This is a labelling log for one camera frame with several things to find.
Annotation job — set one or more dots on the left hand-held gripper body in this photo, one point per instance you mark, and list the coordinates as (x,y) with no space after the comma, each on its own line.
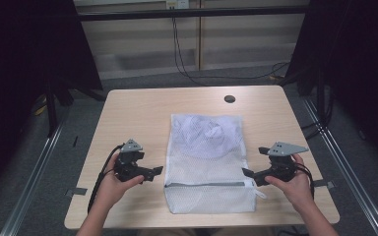
(128,164)

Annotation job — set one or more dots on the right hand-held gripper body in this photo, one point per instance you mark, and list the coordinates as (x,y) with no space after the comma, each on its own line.
(282,164)

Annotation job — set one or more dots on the white mesh laundry bag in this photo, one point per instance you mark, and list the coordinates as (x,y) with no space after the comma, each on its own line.
(206,193)

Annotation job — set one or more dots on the person's left hand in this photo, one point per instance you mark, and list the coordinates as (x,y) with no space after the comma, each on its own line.
(111,188)

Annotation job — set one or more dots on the person's right hand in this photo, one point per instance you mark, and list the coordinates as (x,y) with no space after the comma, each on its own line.
(297,190)

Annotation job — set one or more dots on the grey tape strip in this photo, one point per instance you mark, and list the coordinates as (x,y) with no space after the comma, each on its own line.
(325,184)
(77,191)

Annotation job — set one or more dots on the white garment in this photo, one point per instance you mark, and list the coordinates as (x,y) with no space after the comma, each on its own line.
(203,137)

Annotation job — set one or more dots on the black table grommet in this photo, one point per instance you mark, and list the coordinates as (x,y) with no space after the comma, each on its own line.
(229,99)

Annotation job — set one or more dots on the black metal stand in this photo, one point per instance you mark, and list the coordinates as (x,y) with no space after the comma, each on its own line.
(51,111)

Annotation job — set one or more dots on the yellow object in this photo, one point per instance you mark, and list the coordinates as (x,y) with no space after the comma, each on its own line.
(40,107)

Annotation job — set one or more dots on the black curtain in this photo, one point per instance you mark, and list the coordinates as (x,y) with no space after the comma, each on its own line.
(23,82)
(361,65)

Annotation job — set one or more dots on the black horizontal bar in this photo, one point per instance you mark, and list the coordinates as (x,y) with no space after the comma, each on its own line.
(190,13)

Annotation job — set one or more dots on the metal floor rail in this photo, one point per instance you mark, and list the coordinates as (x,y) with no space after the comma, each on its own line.
(29,183)
(347,173)

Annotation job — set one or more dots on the white wall socket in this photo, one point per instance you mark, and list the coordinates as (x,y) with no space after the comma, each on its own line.
(177,4)

